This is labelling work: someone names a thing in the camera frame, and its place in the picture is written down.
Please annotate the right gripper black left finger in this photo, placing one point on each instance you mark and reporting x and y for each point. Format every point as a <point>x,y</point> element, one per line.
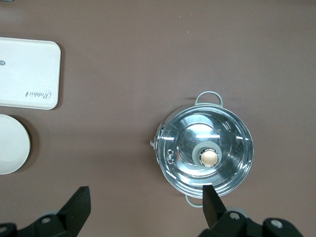
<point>74,212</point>

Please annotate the cream rectangular rabbit tray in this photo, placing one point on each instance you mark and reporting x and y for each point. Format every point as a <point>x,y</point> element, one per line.
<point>27,71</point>

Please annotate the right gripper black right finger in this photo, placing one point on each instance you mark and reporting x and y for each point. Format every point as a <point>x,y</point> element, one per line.
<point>214,217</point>

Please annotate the glass pot lid with knob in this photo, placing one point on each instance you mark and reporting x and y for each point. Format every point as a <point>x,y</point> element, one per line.
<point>185,140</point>

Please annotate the cream round plate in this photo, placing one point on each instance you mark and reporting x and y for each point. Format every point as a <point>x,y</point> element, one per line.
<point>11,145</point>

